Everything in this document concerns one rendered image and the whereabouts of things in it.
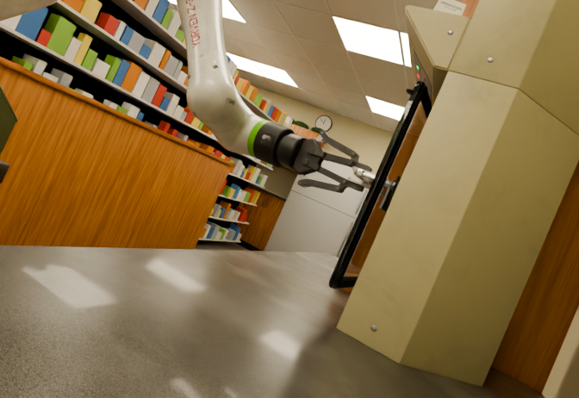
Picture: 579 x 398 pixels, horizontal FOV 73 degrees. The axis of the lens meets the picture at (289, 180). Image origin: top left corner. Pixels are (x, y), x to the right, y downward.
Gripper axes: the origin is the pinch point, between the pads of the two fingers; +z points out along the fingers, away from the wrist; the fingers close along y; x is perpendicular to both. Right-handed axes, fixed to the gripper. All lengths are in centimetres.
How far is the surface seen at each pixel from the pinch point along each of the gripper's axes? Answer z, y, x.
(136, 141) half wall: -200, -20, 115
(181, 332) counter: 2.1, -26.1, -42.4
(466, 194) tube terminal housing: 18.7, 2.5, -9.7
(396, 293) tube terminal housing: 15.2, -16.3, -10.0
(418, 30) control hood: 1.1, 26.6, -11.5
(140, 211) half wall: -203, -70, 148
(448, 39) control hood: 6.5, 26.3, -11.0
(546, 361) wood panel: 43, -19, 30
